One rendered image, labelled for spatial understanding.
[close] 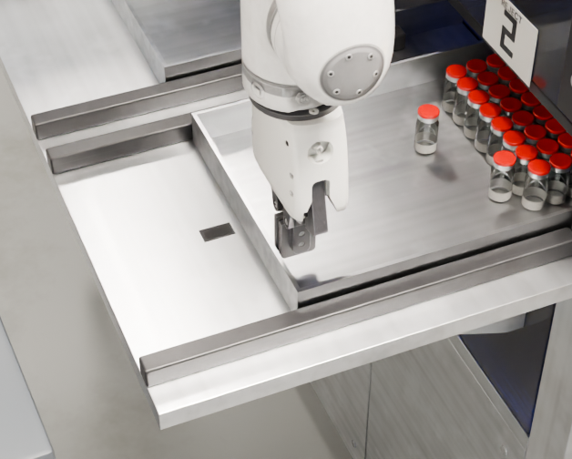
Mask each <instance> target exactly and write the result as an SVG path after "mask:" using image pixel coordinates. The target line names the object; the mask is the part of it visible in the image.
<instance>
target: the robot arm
mask: <svg viewBox="0 0 572 459"><path fill-rule="evenodd" d="M240 24H241V63H242V85H243V87H244V89H245V91H246V93H247V94H248V95H249V98H250V101H251V103H252V111H251V137H252V148H253V154H254V157H255V159H256V161H257V163H258V165H259V167H260V169H261V171H262V173H263V174H264V176H265V178H266V179H267V180H268V182H269V183H270V185H271V193H272V203H273V207H274V209H275V210H276V211H279V212H278V213H275V214H274V245H275V247H276V249H277V250H278V251H279V253H280V255H281V257H282V258H283V259H286V258H289V257H292V256H295V255H299V254H302V253H305V252H308V251H312V250H314V249H315V244H316V236H317V235H321V234H323V233H327V232H328V222H327V211H326V201H325V196H327V197H328V199H329V200H330V202H331V203H332V204H333V206H334V207H335V209H336V210H337V211H340V210H344V209H346V207H347V204H348V153H347V139H346V131H345V124H344V118H343V112H342V108H341V106H347V105H350V104H354V103H357V102H359V101H361V100H364V99H365V98H367V97H368V96H369V95H371V94H372V93H373V92H374V90H375V89H376V88H377V87H378V86H379V85H381V83H382V81H383V79H384V78H385V76H386V73H387V71H388V69H389V66H390V64H391V60H392V56H393V45H394V0H240Z"/></svg>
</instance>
